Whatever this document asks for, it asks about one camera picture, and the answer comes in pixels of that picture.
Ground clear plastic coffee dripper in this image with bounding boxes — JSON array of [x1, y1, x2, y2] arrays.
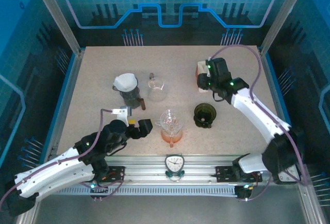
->
[[154, 108, 186, 133]]

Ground dark green coffee dripper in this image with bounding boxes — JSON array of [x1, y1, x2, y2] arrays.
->
[[192, 102, 217, 129]]

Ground pink glass coffee server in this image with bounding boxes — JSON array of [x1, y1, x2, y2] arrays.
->
[[160, 127, 184, 148]]

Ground grey glass coffee server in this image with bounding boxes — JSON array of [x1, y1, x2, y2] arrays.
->
[[120, 89, 147, 111]]

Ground clear glass coffee server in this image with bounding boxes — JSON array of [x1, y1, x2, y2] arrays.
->
[[147, 72, 167, 103]]

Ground grey plastic coffee dripper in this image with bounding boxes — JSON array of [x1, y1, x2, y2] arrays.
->
[[112, 75, 141, 98]]

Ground orange coffee filter package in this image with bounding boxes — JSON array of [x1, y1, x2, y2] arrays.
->
[[194, 60, 211, 93]]

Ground small white green alarm clock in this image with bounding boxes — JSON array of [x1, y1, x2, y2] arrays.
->
[[164, 153, 186, 182]]

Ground blue table edge strip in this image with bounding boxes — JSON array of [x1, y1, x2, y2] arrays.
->
[[47, 53, 83, 157], [262, 53, 301, 157]]

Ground black framed white clock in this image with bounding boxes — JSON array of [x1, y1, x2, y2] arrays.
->
[[279, 163, 301, 183]]

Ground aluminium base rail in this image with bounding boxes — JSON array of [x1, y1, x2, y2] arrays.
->
[[103, 155, 263, 185]]

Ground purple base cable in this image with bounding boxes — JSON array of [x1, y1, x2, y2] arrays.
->
[[242, 177, 273, 202], [77, 172, 129, 202]]

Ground grey slotted cable duct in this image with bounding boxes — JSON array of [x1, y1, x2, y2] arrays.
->
[[55, 184, 239, 197]]

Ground aluminium frame post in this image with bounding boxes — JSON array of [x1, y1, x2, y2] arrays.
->
[[28, 0, 86, 56], [259, 0, 311, 56]]

